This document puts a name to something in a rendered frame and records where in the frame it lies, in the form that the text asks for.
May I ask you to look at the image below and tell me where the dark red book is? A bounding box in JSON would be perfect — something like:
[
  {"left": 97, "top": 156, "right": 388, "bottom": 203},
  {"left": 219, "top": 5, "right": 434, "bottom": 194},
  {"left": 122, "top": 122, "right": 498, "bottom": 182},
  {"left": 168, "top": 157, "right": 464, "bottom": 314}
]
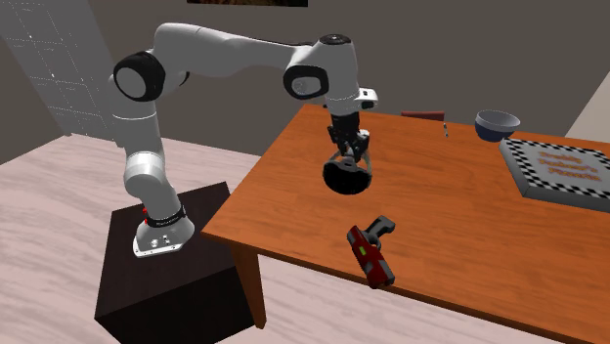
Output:
[{"left": 401, "top": 109, "right": 447, "bottom": 123}]

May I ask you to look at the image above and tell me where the checkered flat box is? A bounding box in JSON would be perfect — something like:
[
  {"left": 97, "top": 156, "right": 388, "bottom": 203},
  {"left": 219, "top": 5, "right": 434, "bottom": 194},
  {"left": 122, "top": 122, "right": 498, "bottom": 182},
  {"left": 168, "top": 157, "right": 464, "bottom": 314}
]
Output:
[{"left": 498, "top": 138, "right": 610, "bottom": 214}]

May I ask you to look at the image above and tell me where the black round bowl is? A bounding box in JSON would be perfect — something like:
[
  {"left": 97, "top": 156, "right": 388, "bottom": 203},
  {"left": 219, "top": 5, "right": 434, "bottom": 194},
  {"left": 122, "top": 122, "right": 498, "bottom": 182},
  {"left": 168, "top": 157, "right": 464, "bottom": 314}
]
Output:
[{"left": 322, "top": 155, "right": 373, "bottom": 196}]

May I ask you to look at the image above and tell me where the orange wooden table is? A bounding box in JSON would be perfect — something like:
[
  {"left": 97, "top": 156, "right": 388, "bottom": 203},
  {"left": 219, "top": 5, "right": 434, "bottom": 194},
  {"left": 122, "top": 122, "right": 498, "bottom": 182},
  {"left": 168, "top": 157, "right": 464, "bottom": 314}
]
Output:
[{"left": 200, "top": 104, "right": 610, "bottom": 344}]

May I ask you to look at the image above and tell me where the red and black toy gun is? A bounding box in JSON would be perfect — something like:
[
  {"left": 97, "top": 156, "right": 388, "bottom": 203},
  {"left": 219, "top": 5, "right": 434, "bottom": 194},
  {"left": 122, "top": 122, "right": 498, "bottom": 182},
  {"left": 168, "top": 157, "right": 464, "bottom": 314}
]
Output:
[{"left": 346, "top": 215, "right": 397, "bottom": 290}]

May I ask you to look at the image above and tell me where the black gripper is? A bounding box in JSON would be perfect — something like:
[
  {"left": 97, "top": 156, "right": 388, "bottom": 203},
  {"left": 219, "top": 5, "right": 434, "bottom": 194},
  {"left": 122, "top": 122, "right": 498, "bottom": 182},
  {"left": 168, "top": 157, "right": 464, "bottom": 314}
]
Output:
[{"left": 327, "top": 112, "right": 372, "bottom": 169}]

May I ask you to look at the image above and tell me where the blue and white bowl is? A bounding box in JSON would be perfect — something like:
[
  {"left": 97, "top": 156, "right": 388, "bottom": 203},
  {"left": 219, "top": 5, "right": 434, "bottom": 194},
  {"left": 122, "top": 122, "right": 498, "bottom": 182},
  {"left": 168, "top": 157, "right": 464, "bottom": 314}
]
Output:
[{"left": 473, "top": 108, "right": 522, "bottom": 144}]

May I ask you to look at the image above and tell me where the dark robot stand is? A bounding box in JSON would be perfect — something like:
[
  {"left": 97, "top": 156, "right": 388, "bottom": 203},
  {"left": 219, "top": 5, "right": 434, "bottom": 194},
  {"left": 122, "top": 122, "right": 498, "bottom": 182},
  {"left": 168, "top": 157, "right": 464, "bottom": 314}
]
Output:
[{"left": 94, "top": 181, "right": 256, "bottom": 344}]

